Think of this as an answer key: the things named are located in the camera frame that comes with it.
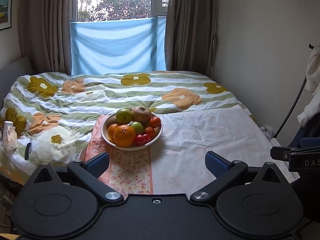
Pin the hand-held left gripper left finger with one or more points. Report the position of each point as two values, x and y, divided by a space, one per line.
100 162

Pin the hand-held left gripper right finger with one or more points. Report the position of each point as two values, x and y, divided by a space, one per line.
216 163

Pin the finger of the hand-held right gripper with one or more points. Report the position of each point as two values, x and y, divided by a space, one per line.
310 142
281 153

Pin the orange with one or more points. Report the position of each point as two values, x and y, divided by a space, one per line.
124 136
111 132

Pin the small red fruit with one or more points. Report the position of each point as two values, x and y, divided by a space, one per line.
147 138
139 140

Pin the green apple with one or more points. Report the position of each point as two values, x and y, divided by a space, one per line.
137 127
123 116

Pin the small mandarin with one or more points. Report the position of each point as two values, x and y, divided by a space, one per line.
149 131
155 122

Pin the cream cartoon print bowl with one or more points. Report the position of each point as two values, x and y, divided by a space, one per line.
156 136

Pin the dark garment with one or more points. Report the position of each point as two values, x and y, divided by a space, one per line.
310 130

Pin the crumpled plastic bag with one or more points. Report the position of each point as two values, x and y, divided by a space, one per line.
267 131

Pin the pink floral cloth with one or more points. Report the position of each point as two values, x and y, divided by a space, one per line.
130 167

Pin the white bed sheet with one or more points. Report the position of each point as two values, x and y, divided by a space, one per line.
200 135

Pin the brown kiwi with sticker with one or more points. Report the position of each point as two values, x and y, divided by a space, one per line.
112 121

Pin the wrinkled apple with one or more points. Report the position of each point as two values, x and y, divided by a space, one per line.
141 113

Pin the floral striped blanket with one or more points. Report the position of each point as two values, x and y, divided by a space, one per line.
100 97

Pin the white hanging garment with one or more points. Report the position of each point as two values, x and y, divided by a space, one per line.
313 72

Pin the light blue cloth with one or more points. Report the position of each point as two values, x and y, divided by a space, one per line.
117 45

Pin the grey headboard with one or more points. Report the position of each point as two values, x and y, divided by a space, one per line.
15 72

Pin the brown curtain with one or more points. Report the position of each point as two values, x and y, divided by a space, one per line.
190 25
45 25

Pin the framed wall picture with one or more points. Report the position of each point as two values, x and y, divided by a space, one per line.
5 7

